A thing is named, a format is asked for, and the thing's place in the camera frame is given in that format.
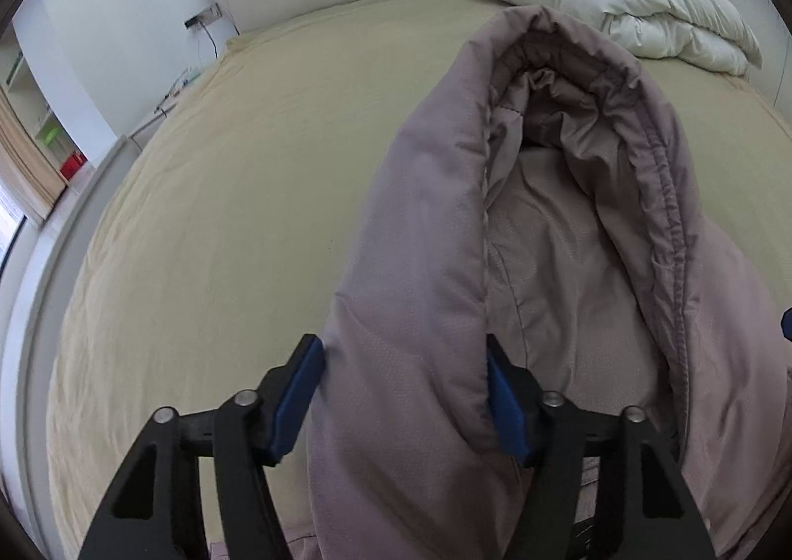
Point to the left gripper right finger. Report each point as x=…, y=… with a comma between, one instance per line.
x=602, y=487

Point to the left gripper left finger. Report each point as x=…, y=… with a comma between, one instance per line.
x=152, y=508

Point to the mauve puffer coat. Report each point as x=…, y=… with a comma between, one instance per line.
x=546, y=193

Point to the beige bed sheet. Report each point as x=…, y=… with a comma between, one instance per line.
x=228, y=238

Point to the beige curtain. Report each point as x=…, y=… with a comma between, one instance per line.
x=34, y=183

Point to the red storage box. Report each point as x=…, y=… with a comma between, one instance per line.
x=72, y=164

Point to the white nightstand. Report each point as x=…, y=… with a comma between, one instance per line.
x=141, y=135

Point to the green shelf box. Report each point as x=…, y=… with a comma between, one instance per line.
x=49, y=132

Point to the white wall shelf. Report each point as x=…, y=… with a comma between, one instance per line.
x=28, y=102

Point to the wall power strip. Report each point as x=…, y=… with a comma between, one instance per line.
x=205, y=17

